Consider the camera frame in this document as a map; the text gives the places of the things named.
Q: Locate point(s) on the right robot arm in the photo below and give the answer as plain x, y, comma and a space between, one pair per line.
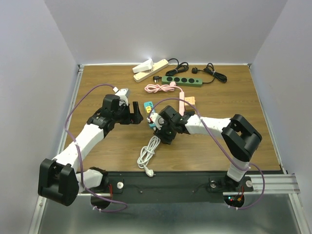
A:
241, 138

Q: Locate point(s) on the pink power strip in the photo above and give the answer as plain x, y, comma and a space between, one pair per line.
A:
181, 103

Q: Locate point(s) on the green power strip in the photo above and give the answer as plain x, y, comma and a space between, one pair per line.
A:
182, 81

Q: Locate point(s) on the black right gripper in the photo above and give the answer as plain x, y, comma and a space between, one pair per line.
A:
165, 138

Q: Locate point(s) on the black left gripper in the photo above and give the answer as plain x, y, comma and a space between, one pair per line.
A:
132, 118

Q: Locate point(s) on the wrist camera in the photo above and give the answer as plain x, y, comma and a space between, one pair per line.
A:
123, 95
156, 119

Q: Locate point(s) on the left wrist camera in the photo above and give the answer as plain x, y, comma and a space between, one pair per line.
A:
123, 95

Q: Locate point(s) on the aluminium frame rail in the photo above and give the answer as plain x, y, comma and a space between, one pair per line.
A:
41, 201

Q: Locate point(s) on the black charger block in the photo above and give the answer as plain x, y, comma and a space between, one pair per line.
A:
189, 113

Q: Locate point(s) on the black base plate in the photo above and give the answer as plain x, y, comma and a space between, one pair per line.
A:
172, 187

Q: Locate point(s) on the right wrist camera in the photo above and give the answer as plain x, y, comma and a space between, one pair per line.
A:
156, 119

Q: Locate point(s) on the cream power strip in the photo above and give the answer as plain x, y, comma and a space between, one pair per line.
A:
158, 66

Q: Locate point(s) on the white wedge adapter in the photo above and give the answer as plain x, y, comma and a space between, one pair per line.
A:
143, 67

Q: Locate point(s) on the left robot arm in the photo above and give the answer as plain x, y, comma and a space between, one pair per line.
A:
62, 178

